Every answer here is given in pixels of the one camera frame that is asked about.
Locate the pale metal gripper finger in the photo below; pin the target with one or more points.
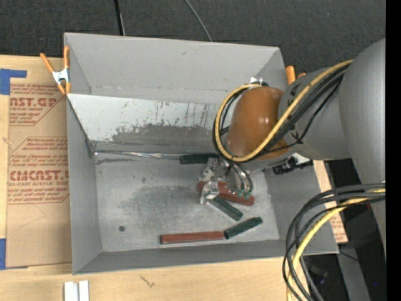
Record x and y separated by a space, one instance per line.
211 189
211 166

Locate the dark green flat block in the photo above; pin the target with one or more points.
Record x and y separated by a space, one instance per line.
228 209
194 158
242 227

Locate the red-brown flat block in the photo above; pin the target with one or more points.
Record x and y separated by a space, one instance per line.
191 237
233 196

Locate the grey metal bin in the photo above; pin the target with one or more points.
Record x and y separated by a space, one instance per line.
163 193

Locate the brown cardboard board red print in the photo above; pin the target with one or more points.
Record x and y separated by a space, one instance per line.
37 168

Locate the black cylinder on white bracket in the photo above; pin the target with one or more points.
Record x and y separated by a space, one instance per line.
286 166

